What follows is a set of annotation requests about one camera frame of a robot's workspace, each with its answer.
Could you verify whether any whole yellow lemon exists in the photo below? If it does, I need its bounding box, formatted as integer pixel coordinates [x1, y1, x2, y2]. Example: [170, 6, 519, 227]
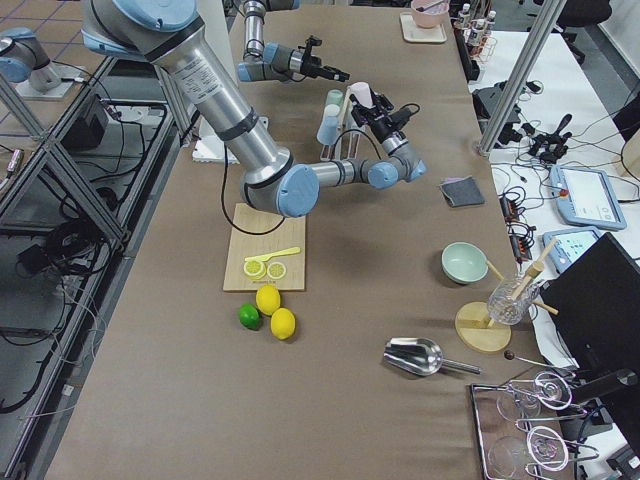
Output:
[255, 284, 281, 316]

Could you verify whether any purple cleaning cloth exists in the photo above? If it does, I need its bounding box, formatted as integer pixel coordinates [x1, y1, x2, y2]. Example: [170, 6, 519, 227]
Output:
[442, 175, 473, 184]

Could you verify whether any pink plastic cup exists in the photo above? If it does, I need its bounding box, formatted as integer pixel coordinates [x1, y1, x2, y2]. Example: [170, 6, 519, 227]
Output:
[349, 82, 373, 109]

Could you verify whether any black monitor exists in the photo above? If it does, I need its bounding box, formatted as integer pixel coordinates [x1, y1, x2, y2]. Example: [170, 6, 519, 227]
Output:
[541, 233, 639, 375]

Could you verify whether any green plastic bowl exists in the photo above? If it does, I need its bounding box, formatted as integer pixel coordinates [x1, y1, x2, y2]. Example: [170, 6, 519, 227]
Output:
[441, 242, 488, 285]

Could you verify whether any metal wire glass rack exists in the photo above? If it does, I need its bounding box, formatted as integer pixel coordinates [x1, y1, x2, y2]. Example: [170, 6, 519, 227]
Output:
[469, 371, 599, 479]

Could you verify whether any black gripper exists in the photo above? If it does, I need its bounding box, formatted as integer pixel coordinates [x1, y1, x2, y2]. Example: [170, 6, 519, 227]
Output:
[299, 35, 350, 82]
[349, 92, 411, 143]

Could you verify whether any shiny metal scoop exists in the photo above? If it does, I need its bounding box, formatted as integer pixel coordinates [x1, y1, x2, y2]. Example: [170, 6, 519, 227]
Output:
[383, 337, 482, 377]

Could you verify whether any upper lemon half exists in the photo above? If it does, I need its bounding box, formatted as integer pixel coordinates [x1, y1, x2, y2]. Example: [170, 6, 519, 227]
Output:
[243, 259, 267, 281]

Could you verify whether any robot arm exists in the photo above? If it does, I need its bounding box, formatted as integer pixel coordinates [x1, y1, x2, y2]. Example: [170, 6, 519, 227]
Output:
[82, 1, 426, 217]
[234, 0, 350, 82]

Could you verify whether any teach pendant tablet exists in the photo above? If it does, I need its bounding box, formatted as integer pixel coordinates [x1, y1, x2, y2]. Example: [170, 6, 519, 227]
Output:
[549, 165, 627, 231]

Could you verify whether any white wire cup holder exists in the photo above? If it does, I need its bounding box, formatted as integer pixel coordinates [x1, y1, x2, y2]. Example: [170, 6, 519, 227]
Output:
[318, 87, 365, 162]

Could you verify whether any wooden stand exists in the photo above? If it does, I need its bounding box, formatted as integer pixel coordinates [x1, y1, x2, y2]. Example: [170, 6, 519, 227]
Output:
[455, 240, 559, 353]

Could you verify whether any blue plastic cup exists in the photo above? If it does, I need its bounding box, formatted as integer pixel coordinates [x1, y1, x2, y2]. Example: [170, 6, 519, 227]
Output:
[316, 116, 339, 146]

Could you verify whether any green lime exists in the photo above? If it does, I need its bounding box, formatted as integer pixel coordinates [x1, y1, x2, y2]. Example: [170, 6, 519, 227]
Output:
[237, 303, 262, 330]

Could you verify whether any aluminium frame post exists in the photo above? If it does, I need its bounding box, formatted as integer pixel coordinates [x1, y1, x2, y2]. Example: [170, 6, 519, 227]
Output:
[477, 0, 566, 158]

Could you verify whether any white plastic tray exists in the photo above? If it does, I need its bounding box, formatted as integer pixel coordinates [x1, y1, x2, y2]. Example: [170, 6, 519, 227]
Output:
[399, 12, 447, 44]

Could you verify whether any yellow plastic knife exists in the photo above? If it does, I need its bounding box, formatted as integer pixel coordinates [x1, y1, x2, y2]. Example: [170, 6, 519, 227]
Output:
[244, 246, 301, 262]

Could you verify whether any green plastic cup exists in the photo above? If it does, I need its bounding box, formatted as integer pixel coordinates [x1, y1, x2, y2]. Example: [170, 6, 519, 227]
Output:
[325, 89, 343, 107]

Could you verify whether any bamboo cutting board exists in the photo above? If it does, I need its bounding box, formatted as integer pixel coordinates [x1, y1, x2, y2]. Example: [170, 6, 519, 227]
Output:
[223, 217, 306, 292]

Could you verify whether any cream plastic cup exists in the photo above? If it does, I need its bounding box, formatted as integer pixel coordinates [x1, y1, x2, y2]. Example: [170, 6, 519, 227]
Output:
[323, 104, 340, 119]

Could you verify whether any grey cleaning cloth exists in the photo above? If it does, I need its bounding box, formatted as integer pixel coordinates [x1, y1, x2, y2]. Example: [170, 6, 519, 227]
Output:
[439, 178, 485, 208]

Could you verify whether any pink bowl of ice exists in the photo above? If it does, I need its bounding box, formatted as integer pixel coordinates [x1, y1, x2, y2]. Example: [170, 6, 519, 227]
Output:
[410, 1, 449, 29]

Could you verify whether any crystal glass on stand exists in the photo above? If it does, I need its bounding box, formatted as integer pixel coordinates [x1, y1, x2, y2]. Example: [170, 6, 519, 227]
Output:
[487, 276, 539, 326]

